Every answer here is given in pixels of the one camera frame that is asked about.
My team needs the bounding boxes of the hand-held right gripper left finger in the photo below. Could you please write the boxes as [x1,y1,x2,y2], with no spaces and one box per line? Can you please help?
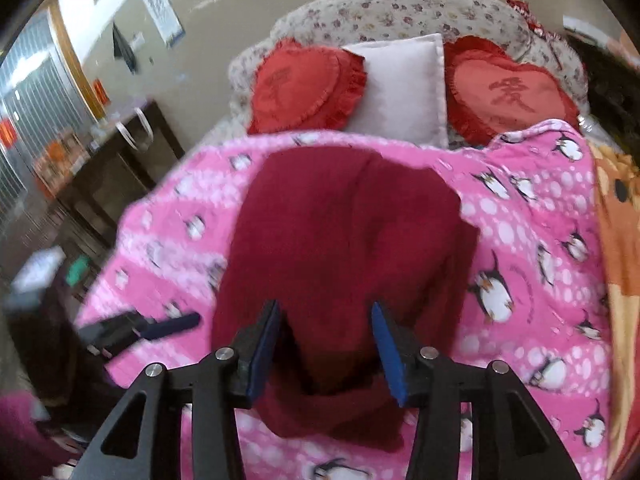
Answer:
[75,300,282,480]

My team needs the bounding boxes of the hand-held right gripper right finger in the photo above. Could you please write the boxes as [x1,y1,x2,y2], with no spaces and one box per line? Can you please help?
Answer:
[371,301,583,480]

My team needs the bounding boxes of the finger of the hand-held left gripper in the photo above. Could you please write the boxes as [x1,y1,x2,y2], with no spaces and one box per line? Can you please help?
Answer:
[135,311,202,341]

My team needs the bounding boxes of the dark red garment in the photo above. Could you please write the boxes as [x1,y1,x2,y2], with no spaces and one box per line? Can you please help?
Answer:
[212,145,481,453]

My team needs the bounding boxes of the magenta cloth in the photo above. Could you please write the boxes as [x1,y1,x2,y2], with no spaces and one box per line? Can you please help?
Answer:
[0,392,76,480]

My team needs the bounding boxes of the pink penguin print blanket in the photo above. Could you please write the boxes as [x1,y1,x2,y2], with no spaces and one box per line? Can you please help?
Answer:
[75,119,613,480]

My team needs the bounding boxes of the dark wooden table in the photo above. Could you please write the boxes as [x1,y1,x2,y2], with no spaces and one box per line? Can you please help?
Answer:
[55,100,186,261]

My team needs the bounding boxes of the grey roller shutter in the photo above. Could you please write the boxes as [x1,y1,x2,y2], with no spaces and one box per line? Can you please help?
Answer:
[0,35,96,211]

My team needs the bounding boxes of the orange cartoon blanket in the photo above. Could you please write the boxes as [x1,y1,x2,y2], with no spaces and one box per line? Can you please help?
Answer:
[587,140,640,480]

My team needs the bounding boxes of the white square pillow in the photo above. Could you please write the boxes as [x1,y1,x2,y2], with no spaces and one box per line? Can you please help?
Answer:
[342,33,449,148]

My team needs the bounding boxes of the red heart-shaped pillow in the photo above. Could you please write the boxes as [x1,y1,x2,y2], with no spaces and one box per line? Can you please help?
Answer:
[442,35,582,147]
[247,39,368,135]

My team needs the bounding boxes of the floral bedspread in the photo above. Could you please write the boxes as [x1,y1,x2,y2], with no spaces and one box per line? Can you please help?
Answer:
[200,0,591,151]

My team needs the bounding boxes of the white bag straps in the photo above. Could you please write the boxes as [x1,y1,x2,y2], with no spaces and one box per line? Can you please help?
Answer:
[116,107,155,151]

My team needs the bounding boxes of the dark cloth on wall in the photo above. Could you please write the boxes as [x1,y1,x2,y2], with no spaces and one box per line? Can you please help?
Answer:
[112,22,138,73]

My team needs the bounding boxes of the wall poster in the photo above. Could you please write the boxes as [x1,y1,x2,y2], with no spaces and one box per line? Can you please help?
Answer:
[141,0,185,48]

